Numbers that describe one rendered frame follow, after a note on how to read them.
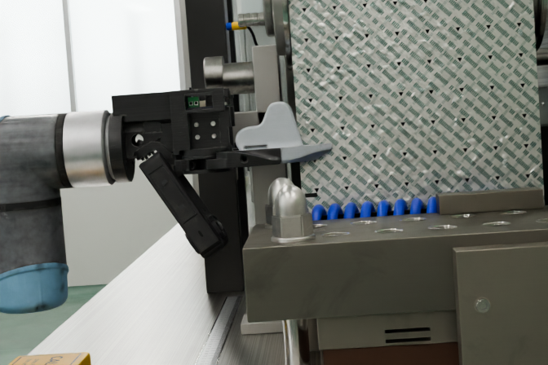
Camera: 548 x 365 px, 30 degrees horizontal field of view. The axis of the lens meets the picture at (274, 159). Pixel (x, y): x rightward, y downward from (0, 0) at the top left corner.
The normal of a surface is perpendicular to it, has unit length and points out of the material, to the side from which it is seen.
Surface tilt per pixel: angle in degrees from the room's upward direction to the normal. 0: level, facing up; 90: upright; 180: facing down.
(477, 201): 90
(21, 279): 92
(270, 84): 90
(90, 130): 61
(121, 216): 90
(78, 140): 79
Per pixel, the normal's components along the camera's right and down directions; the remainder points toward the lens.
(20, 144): -0.05, -0.19
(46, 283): 0.67, 0.04
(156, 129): -0.04, 0.06
